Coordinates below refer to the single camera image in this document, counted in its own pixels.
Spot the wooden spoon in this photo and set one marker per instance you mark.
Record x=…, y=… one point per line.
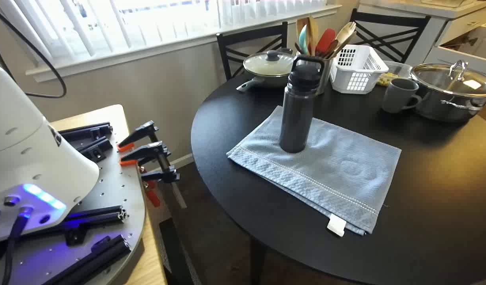
x=345, y=33

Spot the grey frying pan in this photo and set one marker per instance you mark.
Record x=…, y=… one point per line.
x=263, y=80

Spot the black clamp orange trigger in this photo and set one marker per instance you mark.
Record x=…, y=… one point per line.
x=140, y=134
x=156, y=161

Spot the teal spatula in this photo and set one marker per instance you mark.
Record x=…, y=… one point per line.
x=303, y=41

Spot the light blue towel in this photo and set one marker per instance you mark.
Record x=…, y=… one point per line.
x=339, y=175

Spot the white window blinds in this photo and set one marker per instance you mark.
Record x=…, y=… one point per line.
x=121, y=22

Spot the glass pot lid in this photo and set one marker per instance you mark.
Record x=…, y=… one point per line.
x=453, y=80

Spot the white kitchen cabinet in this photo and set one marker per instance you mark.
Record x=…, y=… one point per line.
x=464, y=26

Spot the wooden stand table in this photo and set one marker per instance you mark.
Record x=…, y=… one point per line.
x=148, y=267

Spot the black wooden chair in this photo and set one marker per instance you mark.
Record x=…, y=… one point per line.
x=395, y=33
x=236, y=50

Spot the dark metal flask bottle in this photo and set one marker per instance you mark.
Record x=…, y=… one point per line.
x=296, y=120

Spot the black metal bracket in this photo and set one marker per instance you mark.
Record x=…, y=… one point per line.
x=89, y=140

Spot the grey ceramic mug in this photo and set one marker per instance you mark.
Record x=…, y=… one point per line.
x=398, y=96

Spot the black aluminium rail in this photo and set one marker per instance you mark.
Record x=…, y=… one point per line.
x=94, y=218
x=89, y=264

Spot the white plastic basket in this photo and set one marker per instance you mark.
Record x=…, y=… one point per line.
x=358, y=69

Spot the red spatula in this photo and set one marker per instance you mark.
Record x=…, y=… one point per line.
x=325, y=42

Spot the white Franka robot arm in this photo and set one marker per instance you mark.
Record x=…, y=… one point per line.
x=26, y=153

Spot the wooden spatula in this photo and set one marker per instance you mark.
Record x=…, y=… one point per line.
x=312, y=33

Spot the stainless steel pot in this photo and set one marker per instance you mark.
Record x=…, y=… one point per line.
x=442, y=104

